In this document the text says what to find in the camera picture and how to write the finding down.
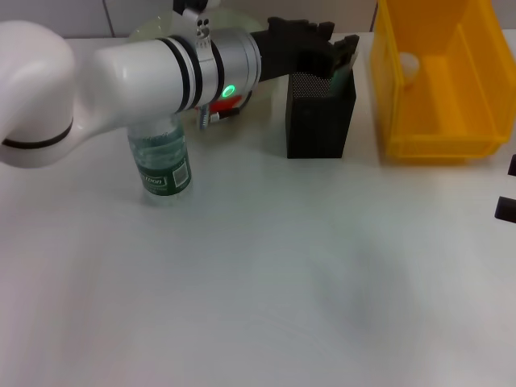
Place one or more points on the black mesh pen holder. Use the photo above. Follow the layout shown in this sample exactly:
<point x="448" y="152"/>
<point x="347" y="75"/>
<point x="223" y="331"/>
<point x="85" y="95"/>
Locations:
<point x="318" y="125"/>

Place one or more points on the white paper ball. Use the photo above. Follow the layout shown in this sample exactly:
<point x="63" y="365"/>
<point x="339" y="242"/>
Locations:
<point x="410" y="68"/>

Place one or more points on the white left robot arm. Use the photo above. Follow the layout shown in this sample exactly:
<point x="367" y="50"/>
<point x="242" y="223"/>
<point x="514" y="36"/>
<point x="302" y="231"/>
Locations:
<point x="121" y="84"/>

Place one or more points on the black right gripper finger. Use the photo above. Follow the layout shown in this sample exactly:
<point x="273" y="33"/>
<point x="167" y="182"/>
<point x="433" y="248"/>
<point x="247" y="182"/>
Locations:
<point x="507" y="209"/>
<point x="513" y="165"/>

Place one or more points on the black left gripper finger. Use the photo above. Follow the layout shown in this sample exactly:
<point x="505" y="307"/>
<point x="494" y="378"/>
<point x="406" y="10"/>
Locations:
<point x="302" y="31"/>
<point x="340" y="50"/>

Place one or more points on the orange-red toy fruit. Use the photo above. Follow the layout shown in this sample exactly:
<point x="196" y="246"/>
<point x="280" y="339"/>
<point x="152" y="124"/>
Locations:
<point x="223" y="106"/>

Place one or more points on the yellow plastic bin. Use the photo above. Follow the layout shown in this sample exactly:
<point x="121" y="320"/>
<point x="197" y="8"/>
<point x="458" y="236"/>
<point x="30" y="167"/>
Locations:
<point x="443" y="117"/>

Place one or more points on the clear plastic water bottle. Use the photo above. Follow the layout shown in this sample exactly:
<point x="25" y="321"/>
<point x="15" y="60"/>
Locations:
<point x="161" y="169"/>

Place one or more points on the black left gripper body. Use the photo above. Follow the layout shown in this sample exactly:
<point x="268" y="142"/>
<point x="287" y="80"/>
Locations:
<point x="278" y="56"/>

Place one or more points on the pale green wavy fruit bowl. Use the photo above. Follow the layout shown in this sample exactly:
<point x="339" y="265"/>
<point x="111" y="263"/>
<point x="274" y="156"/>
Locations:
<point x="242" y="22"/>

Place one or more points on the mint green pen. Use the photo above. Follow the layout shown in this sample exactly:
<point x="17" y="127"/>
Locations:
<point x="340" y="82"/>

